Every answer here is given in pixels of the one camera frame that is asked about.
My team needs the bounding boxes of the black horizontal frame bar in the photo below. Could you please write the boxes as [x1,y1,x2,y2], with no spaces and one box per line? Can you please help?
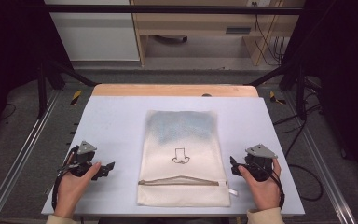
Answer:
[42,4,306,16]

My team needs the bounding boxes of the dark curtain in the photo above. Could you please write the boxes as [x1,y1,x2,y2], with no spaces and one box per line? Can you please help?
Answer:
[279,0,358,183]
[0,0,73,149]

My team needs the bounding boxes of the black looped floor cable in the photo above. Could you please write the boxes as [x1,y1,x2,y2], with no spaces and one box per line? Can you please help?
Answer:
[283,119,324,203]

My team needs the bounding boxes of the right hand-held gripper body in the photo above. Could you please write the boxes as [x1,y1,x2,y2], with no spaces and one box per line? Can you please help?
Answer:
[243,143,279,183]

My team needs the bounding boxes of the pale blue table mat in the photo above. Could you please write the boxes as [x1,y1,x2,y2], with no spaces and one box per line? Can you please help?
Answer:
[40,95,306,217]

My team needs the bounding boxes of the white cabinet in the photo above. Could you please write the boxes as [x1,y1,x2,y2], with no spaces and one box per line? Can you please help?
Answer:
[43,0,141,63]

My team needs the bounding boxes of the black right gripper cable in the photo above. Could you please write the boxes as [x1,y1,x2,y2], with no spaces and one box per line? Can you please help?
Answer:
[254,161,286,210]

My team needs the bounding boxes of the thin black floor cable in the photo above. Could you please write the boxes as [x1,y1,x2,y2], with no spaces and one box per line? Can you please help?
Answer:
[0,103,18,123]

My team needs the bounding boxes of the person's left hand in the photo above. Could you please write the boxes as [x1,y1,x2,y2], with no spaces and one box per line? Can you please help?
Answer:
[53,161,103,219]

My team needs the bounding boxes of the light wooden desk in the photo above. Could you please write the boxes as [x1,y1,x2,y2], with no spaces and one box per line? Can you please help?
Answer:
[130,0,306,67]

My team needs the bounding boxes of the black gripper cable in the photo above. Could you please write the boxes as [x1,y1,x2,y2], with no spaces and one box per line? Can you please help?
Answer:
[254,161,286,210]
[50,145,80,213]

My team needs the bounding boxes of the black straight floor cable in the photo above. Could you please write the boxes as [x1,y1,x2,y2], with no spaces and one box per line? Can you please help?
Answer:
[272,103,323,135]

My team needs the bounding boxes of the wooden table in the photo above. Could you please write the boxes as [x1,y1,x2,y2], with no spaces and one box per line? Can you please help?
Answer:
[91,83,260,98]

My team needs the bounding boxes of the aluminium floor rail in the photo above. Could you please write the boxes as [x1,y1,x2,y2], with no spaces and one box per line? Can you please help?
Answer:
[283,91,358,224]
[0,89,61,224]

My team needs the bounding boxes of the black and yellow tape marker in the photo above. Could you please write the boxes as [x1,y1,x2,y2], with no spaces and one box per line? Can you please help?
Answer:
[268,91,287,105]
[70,90,84,106]

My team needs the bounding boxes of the grey desk label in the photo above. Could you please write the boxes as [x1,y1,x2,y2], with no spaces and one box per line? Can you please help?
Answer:
[225,26,253,35]

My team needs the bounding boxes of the cream mesh laundry bag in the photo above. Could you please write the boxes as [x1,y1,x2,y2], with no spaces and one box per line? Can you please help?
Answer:
[136,109,239,208]

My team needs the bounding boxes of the black metal stand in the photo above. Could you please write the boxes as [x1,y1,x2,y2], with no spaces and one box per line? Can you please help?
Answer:
[247,61,308,121]
[36,58,98,119]

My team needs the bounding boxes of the black cable bundle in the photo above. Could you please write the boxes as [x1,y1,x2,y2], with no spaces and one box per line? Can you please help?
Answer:
[273,35,286,65]

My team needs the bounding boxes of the black hanging desk cable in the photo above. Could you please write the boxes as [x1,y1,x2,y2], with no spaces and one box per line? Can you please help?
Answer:
[253,1,282,67]

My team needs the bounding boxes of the person's right hand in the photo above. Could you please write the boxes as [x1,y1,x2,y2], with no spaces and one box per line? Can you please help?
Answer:
[237,158,282,213]

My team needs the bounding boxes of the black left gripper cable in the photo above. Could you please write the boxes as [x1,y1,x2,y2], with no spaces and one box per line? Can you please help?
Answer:
[50,145,80,213]

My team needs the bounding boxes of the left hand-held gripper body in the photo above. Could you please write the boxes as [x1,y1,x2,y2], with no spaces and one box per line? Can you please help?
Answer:
[70,140,98,178]

